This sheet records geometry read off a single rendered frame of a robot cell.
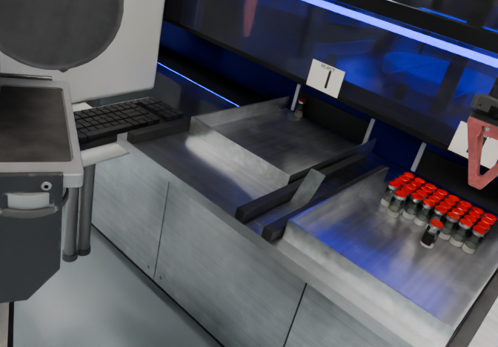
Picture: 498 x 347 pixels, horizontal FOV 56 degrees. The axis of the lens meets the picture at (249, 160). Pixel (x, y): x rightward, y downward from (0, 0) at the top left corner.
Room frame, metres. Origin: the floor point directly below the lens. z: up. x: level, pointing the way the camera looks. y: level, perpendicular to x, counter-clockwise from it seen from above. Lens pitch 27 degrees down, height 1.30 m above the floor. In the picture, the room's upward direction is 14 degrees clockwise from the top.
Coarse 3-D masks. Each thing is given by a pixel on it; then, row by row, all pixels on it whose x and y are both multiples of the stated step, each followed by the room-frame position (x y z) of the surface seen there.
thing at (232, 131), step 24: (288, 96) 1.15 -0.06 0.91; (192, 120) 0.87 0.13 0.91; (216, 120) 0.94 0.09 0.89; (240, 120) 1.00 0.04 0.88; (264, 120) 1.03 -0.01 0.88; (288, 120) 1.07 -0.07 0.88; (216, 144) 0.83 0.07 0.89; (240, 144) 0.87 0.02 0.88; (264, 144) 0.90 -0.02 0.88; (288, 144) 0.93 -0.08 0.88; (312, 144) 0.96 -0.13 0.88; (336, 144) 0.99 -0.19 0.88; (264, 168) 0.76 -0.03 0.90; (288, 168) 0.82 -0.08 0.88
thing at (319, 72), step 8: (312, 64) 1.04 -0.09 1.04; (320, 64) 1.02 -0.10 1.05; (312, 72) 1.03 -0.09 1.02; (320, 72) 1.02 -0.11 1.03; (328, 72) 1.01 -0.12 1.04; (336, 72) 1.00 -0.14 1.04; (344, 72) 0.99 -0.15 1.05; (312, 80) 1.03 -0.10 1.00; (320, 80) 1.02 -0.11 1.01; (336, 80) 1.00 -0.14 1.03; (320, 88) 1.01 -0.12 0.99; (328, 88) 1.00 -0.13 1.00; (336, 88) 0.99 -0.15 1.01; (336, 96) 0.99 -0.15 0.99
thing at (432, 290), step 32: (352, 192) 0.75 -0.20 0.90; (384, 192) 0.81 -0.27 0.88; (288, 224) 0.59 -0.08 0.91; (320, 224) 0.65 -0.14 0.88; (352, 224) 0.67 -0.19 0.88; (384, 224) 0.70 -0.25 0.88; (320, 256) 0.55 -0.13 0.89; (352, 256) 0.58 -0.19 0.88; (384, 256) 0.60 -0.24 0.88; (416, 256) 0.62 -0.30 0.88; (448, 256) 0.65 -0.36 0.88; (480, 256) 0.67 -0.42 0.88; (384, 288) 0.49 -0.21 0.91; (416, 288) 0.54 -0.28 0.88; (448, 288) 0.56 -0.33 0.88; (480, 288) 0.53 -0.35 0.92; (416, 320) 0.46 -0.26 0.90; (448, 320) 0.49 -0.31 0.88
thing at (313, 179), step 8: (312, 168) 0.73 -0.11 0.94; (312, 176) 0.72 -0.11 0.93; (320, 176) 0.71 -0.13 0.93; (304, 184) 0.71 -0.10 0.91; (312, 184) 0.71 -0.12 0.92; (320, 184) 0.70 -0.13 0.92; (296, 192) 0.70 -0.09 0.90; (304, 192) 0.70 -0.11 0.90; (312, 192) 0.70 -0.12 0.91; (296, 200) 0.69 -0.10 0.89; (304, 200) 0.69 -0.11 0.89; (280, 208) 0.66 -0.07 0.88; (288, 208) 0.67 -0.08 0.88; (296, 208) 0.68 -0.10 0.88; (264, 216) 0.63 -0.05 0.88; (272, 216) 0.64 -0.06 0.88; (280, 216) 0.64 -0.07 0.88; (264, 224) 0.61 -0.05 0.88
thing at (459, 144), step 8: (464, 128) 0.83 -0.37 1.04; (456, 136) 0.84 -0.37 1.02; (464, 136) 0.83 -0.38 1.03; (456, 144) 0.83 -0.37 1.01; (464, 144) 0.83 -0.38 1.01; (488, 144) 0.81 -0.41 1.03; (496, 144) 0.80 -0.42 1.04; (456, 152) 0.83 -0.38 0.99; (464, 152) 0.82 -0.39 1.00; (488, 152) 0.80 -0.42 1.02; (496, 152) 0.80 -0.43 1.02; (488, 160) 0.80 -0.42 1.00; (496, 160) 0.79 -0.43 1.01
